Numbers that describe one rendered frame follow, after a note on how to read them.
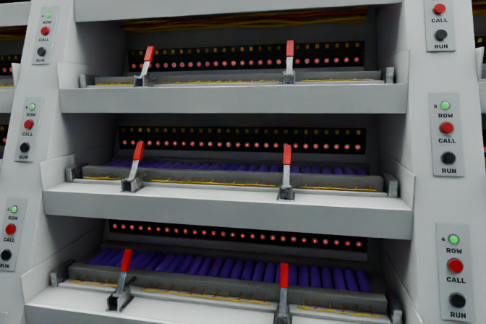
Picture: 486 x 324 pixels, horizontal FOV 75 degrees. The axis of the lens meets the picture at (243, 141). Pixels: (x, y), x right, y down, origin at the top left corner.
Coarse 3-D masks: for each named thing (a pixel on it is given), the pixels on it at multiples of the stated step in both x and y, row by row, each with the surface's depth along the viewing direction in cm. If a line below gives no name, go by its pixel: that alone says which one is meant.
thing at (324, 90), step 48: (192, 48) 73; (240, 48) 71; (288, 48) 55; (336, 48) 67; (96, 96) 58; (144, 96) 56; (192, 96) 54; (240, 96) 53; (288, 96) 51; (336, 96) 50; (384, 96) 49
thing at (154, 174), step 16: (96, 176) 60; (112, 176) 61; (144, 176) 60; (160, 176) 59; (176, 176) 59; (192, 176) 58; (208, 176) 57; (224, 176) 57; (240, 176) 56; (256, 176) 56; (272, 176) 55; (304, 176) 54; (320, 176) 54; (336, 176) 53; (352, 176) 53; (368, 176) 53
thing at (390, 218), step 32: (64, 160) 60; (96, 160) 70; (320, 160) 65; (352, 160) 63; (384, 160) 60; (64, 192) 55; (96, 192) 54; (160, 192) 54; (192, 192) 53; (224, 192) 53; (256, 192) 53; (192, 224) 51; (224, 224) 50; (256, 224) 49; (288, 224) 48; (320, 224) 47; (352, 224) 46; (384, 224) 45
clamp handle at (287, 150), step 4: (284, 148) 52; (288, 148) 52; (284, 152) 52; (288, 152) 52; (284, 156) 52; (288, 156) 52; (284, 160) 51; (288, 160) 51; (284, 164) 51; (288, 164) 51; (284, 168) 51; (288, 168) 51; (284, 172) 51; (288, 172) 51; (284, 176) 50; (288, 176) 50; (284, 180) 50; (288, 180) 50; (284, 184) 50; (288, 184) 50
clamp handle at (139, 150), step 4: (140, 144) 57; (144, 144) 58; (136, 148) 57; (140, 148) 57; (136, 152) 57; (140, 152) 57; (136, 156) 56; (140, 156) 57; (136, 160) 56; (140, 160) 57; (132, 164) 56; (136, 164) 56; (132, 168) 56; (136, 168) 55; (132, 172) 55; (132, 176) 55
